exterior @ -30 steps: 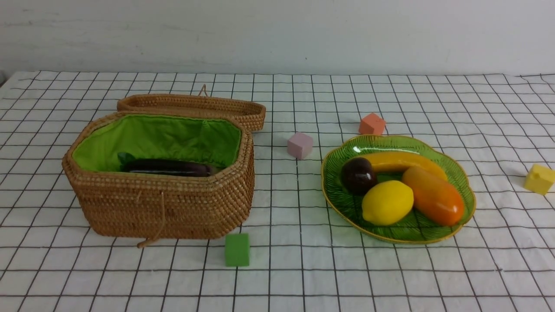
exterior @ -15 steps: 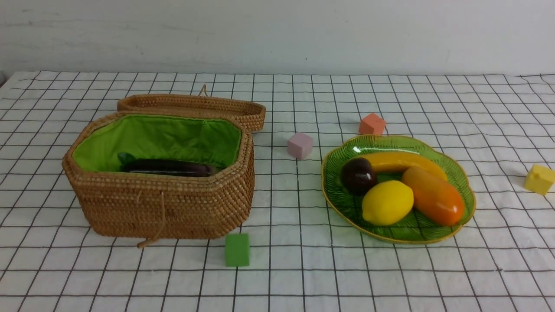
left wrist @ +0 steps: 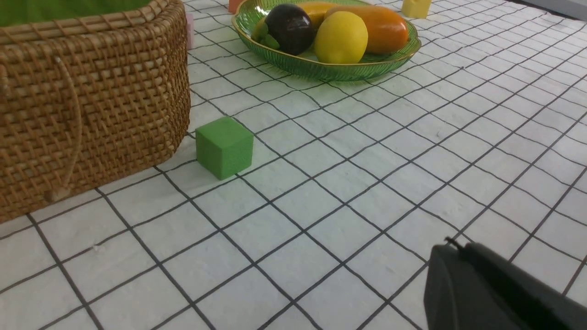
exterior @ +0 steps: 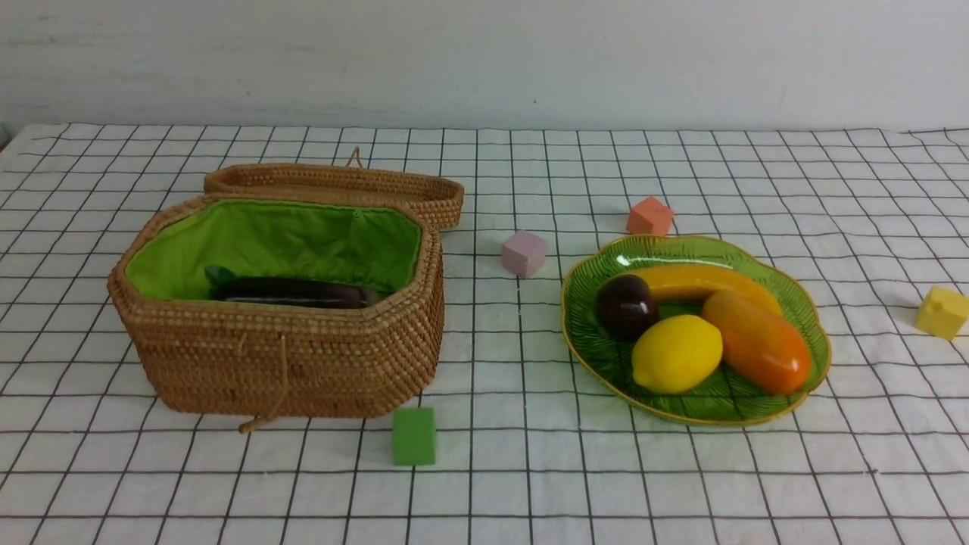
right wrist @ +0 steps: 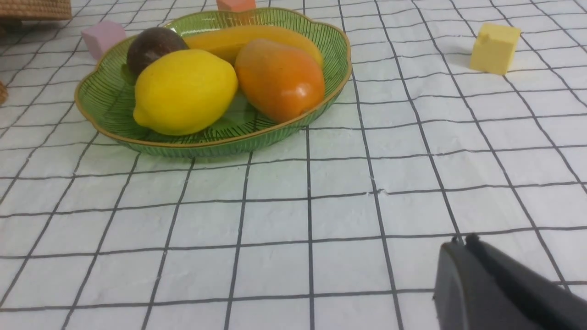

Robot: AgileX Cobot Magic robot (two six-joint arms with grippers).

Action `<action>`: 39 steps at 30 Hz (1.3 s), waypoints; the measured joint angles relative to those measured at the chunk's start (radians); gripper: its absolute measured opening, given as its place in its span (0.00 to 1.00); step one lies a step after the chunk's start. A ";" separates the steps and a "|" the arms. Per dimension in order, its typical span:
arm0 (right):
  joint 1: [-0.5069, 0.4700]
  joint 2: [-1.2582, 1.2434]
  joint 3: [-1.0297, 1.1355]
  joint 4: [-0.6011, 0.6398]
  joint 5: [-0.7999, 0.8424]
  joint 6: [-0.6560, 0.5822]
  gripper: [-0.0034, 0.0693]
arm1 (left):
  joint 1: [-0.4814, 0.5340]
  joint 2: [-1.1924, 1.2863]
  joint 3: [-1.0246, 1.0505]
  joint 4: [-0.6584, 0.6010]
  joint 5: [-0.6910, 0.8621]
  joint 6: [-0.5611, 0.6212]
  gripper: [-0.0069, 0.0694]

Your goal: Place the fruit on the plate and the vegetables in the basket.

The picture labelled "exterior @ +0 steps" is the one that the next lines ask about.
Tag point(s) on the yellow banana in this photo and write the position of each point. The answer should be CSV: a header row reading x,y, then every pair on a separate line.
x,y
697,281

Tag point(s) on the green foam cube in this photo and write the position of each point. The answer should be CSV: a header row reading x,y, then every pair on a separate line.
x,y
414,436

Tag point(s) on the woven rattan basket lid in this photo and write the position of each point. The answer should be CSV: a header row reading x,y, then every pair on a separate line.
x,y
438,201

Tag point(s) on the orange foam cube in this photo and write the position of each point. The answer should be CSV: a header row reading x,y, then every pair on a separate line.
x,y
650,217

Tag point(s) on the white checkered tablecloth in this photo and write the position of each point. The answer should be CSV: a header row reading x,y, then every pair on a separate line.
x,y
531,449

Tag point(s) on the dark purple mangosteen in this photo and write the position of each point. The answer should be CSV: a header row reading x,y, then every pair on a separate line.
x,y
624,308

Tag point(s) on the orange mango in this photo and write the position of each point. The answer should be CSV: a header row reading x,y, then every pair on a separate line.
x,y
759,345

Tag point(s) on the pink foam cube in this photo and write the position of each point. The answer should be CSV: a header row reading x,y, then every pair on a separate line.
x,y
524,253

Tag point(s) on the woven rattan basket green lining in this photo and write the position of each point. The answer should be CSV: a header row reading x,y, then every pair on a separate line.
x,y
263,361

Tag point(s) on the green leaf-shaped glass plate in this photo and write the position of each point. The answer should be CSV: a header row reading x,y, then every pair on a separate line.
x,y
723,399

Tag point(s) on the yellow foam cube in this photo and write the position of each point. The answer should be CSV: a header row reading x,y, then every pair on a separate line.
x,y
942,313

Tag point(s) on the yellow lemon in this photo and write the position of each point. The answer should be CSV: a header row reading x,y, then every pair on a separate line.
x,y
676,354

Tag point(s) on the purple eggplant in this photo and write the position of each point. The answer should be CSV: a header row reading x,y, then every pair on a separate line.
x,y
289,291

